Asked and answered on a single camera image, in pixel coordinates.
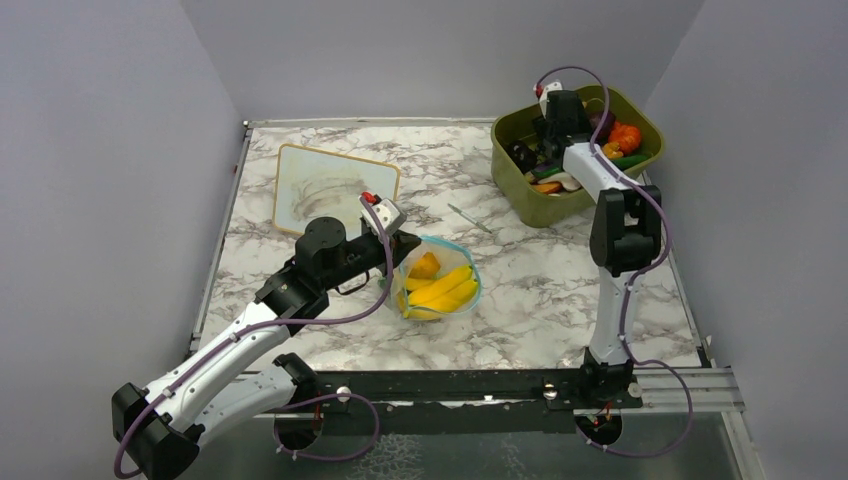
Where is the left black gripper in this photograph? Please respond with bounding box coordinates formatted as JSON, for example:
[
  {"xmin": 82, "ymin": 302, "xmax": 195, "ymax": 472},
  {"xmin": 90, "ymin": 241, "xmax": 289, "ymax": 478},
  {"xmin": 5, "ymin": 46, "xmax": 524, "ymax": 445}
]
[{"xmin": 321, "ymin": 228, "xmax": 421, "ymax": 291}]

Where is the yellow orange mango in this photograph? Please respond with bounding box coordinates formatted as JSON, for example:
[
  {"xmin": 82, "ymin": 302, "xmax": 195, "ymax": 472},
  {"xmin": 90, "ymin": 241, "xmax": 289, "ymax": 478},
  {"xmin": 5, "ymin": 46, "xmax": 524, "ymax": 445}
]
[{"xmin": 408, "ymin": 252, "xmax": 441, "ymax": 280}]

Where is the yellow banana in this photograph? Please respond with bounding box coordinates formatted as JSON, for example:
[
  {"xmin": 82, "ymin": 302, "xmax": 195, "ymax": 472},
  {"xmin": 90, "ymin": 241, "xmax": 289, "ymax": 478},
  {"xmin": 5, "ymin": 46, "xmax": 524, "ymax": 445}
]
[
  {"xmin": 408, "ymin": 265, "xmax": 473, "ymax": 306},
  {"xmin": 404, "ymin": 279, "xmax": 479, "ymax": 321}
]

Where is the clear zip top bag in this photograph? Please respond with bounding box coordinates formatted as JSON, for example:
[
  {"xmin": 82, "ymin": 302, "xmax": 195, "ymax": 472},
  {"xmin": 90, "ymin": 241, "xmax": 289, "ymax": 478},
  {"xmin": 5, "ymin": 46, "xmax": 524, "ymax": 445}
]
[{"xmin": 389, "ymin": 236, "xmax": 483, "ymax": 321}]

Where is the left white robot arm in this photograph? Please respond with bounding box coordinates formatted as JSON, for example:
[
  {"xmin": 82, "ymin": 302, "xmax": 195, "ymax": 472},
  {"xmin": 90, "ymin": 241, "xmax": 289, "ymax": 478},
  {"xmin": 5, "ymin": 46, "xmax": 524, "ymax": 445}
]
[{"xmin": 112, "ymin": 217, "xmax": 421, "ymax": 479}]

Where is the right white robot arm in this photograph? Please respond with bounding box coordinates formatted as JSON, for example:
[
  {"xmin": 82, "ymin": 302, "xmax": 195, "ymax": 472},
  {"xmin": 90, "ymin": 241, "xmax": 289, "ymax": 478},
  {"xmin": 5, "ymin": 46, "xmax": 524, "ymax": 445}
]
[{"xmin": 535, "ymin": 82, "xmax": 661, "ymax": 407}]

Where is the dark purple avocado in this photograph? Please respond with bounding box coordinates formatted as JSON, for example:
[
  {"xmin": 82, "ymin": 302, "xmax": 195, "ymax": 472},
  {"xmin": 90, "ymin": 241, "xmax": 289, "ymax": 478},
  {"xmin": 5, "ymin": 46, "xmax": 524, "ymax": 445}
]
[{"xmin": 588, "ymin": 111, "xmax": 617, "ymax": 143}]

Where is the dark plum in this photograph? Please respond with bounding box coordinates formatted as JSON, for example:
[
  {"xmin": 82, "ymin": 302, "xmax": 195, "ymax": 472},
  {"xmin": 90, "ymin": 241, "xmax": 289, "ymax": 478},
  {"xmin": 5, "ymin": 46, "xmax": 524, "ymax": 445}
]
[{"xmin": 506, "ymin": 140, "xmax": 538, "ymax": 174}]

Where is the green chili pepper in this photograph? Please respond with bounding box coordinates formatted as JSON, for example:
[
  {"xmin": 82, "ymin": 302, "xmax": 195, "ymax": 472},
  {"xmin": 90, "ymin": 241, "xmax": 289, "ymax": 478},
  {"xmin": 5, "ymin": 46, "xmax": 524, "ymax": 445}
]
[{"xmin": 529, "ymin": 164, "xmax": 562, "ymax": 181}]

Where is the white mushroom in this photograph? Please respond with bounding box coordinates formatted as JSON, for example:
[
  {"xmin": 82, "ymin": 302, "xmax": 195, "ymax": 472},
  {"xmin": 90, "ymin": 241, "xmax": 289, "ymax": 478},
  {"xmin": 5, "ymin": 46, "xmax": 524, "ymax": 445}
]
[{"xmin": 537, "ymin": 172, "xmax": 582, "ymax": 192}]

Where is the olive green plastic bin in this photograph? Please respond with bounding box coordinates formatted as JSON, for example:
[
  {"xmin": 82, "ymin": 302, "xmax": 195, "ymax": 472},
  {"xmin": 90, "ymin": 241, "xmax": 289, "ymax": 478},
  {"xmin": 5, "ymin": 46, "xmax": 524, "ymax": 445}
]
[{"xmin": 490, "ymin": 87, "xmax": 664, "ymax": 228}]

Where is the bumpy orange fruit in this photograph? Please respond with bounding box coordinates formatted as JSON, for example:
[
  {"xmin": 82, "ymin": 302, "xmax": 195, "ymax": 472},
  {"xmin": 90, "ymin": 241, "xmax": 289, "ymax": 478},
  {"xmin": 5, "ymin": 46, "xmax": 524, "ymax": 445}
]
[{"xmin": 608, "ymin": 121, "xmax": 642, "ymax": 155}]

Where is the orange carrot slice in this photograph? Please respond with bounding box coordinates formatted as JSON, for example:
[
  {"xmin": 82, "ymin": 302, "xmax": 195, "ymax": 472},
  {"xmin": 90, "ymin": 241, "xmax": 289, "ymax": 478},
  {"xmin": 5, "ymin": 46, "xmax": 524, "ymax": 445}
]
[{"xmin": 531, "ymin": 182, "xmax": 563, "ymax": 195}]

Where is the green white pen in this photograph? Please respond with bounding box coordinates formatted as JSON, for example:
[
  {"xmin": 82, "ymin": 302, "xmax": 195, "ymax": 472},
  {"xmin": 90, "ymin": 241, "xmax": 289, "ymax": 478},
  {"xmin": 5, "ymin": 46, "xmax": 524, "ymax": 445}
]
[{"xmin": 448, "ymin": 203, "xmax": 493, "ymax": 234}]

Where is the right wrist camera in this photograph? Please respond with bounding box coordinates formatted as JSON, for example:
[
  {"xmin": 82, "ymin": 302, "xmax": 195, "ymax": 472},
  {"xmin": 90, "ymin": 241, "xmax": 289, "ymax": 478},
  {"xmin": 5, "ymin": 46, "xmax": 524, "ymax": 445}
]
[{"xmin": 534, "ymin": 80, "xmax": 563, "ymax": 118}]

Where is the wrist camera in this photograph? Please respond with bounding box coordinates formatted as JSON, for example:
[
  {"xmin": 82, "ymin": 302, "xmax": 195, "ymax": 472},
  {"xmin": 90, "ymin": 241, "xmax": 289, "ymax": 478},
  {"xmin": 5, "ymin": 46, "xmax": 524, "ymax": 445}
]
[
  {"xmin": 534, "ymin": 80, "xmax": 563, "ymax": 118},
  {"xmin": 360, "ymin": 192, "xmax": 407, "ymax": 237}
]

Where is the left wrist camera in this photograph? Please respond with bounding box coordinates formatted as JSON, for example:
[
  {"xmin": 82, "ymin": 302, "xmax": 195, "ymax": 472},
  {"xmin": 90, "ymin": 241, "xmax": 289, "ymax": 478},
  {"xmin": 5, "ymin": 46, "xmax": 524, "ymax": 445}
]
[{"xmin": 360, "ymin": 192, "xmax": 407, "ymax": 237}]

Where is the small whiteboard yellow frame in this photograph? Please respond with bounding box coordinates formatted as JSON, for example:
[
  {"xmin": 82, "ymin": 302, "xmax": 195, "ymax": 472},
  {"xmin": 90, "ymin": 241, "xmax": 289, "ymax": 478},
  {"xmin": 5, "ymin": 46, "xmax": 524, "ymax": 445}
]
[{"xmin": 271, "ymin": 144, "xmax": 401, "ymax": 240}]

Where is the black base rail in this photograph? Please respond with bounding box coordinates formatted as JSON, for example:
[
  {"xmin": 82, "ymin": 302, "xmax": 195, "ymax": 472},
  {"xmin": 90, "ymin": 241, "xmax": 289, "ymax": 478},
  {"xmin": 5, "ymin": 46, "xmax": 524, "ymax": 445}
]
[{"xmin": 274, "ymin": 369, "xmax": 642, "ymax": 437}]

